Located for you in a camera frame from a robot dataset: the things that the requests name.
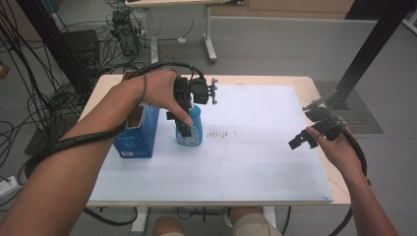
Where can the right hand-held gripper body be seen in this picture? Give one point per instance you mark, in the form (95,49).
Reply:
(326,124)

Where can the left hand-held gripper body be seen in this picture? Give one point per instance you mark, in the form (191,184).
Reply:
(199,91)

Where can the blue plastic bottle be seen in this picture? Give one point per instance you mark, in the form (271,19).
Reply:
(196,132)

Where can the blue cardboard box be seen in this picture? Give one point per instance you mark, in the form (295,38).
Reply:
(141,137)

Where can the person's left hand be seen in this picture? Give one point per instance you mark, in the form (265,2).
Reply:
(160,93)

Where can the person's right hand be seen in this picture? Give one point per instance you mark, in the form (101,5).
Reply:
(341,154)

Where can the thin black wrist band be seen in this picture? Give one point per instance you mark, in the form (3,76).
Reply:
(144,88)

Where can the white table mat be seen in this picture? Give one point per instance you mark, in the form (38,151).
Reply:
(249,164)

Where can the white desk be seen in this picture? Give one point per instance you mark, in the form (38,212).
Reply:
(208,36)

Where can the person's right leg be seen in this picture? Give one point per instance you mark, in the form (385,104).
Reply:
(252,224)

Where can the person's leg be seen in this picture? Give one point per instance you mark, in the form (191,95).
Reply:
(252,224)
(167,228)

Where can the black computer tower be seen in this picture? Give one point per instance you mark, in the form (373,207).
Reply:
(126,32)

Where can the white shoe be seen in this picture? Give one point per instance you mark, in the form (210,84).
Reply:
(228,217)

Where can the person's left leg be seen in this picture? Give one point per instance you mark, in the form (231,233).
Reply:
(167,228)

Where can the black box on floor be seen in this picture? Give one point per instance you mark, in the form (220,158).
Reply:
(82,46)

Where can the white power strip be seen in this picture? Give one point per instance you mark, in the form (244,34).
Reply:
(8,186)

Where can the black metal frame post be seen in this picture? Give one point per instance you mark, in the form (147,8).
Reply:
(49,46)
(370,52)

